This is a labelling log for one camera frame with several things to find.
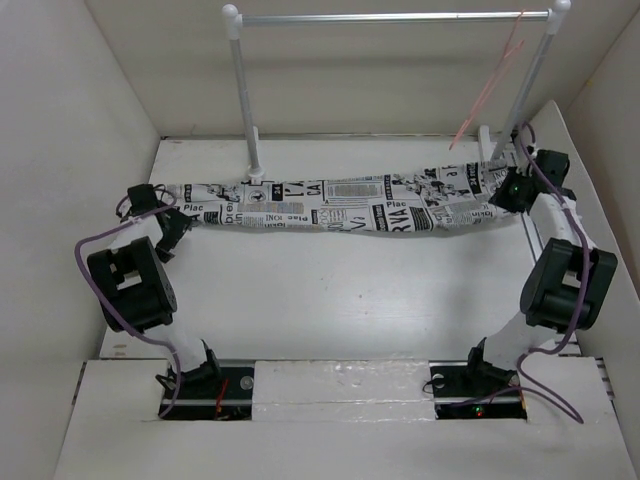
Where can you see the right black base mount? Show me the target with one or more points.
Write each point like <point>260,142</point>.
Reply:
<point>473,389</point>

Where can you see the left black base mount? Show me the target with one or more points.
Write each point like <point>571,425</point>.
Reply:
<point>220,390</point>

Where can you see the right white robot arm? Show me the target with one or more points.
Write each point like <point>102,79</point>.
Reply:
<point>566,289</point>

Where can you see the newspaper print trousers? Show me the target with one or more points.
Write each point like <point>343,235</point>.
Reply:
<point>439,198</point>

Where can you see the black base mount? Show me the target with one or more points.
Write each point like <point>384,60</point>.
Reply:
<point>220,390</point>
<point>473,389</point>

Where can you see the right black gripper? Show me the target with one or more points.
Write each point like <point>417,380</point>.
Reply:
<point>501,198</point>

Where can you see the pink wire hanger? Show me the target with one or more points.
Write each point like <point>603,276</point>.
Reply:
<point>509,53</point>

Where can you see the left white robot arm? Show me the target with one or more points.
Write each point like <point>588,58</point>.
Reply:
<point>135,292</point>

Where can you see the white garment rack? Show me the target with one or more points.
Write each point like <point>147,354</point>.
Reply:
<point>235,22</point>

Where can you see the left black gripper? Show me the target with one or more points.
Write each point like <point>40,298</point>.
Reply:
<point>180,225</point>

